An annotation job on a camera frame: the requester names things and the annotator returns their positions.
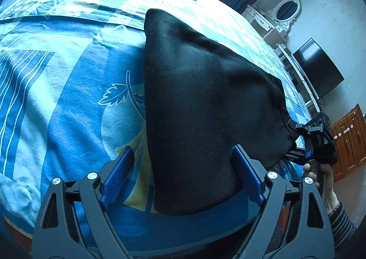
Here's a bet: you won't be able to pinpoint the white television stand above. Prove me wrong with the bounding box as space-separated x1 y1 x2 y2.
274 43 323 118

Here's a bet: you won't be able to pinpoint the white vanity dresser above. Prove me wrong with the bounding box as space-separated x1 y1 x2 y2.
241 4 290 46

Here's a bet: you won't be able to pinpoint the brown wooden cabinet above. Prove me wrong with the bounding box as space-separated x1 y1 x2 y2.
325 103 366 183

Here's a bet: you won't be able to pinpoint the person's right hand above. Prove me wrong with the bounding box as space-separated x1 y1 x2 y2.
302 162 336 201

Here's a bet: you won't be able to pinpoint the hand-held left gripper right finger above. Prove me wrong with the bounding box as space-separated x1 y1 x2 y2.
231 145 336 259

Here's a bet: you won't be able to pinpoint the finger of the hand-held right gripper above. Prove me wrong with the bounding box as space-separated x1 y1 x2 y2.
283 147 309 166
288 119 312 134

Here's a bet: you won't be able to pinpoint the black flat television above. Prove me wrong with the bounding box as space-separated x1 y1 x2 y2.
292 37 345 100

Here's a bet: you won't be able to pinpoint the oval white-framed mirror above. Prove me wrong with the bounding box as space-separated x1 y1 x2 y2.
267 0 303 32

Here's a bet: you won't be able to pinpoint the black pants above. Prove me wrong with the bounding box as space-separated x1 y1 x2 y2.
143 8 297 216

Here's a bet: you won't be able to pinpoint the blue printed bed sheet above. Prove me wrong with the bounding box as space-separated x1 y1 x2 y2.
0 0 316 249

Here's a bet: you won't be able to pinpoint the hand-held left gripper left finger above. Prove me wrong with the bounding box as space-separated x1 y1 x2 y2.
30 145 135 259

